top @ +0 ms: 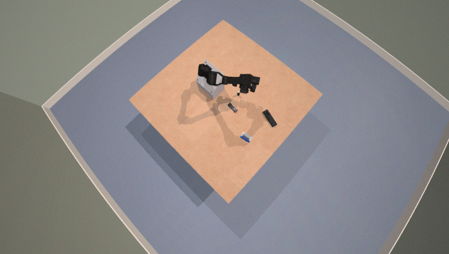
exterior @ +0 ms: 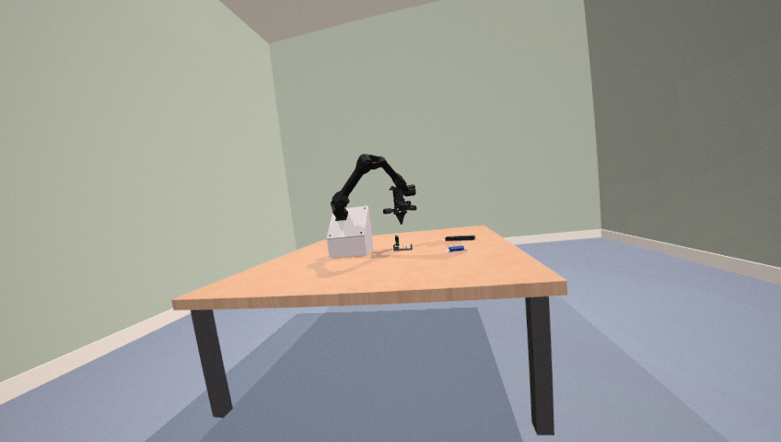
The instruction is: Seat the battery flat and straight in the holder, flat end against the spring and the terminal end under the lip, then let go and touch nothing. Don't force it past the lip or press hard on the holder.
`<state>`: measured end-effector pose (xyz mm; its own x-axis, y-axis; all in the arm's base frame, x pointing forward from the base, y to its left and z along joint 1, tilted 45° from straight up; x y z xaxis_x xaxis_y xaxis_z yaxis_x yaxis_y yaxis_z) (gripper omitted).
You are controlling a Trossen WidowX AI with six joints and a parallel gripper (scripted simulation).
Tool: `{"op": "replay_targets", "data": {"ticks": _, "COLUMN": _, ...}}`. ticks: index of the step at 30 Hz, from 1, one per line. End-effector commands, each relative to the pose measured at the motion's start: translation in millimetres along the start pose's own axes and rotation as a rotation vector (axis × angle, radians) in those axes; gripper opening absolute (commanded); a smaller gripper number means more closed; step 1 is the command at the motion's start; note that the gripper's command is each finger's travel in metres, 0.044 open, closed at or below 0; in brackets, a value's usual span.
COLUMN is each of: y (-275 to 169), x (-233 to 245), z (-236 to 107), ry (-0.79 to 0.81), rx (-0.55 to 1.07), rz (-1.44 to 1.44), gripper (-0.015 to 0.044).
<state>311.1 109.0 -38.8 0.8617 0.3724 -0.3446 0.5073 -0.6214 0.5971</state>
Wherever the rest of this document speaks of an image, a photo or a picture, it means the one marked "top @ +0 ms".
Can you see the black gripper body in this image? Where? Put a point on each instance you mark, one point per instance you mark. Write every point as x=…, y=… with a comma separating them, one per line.
x=252, y=88

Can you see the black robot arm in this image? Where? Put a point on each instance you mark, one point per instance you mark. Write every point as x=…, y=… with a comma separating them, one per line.
x=211, y=76

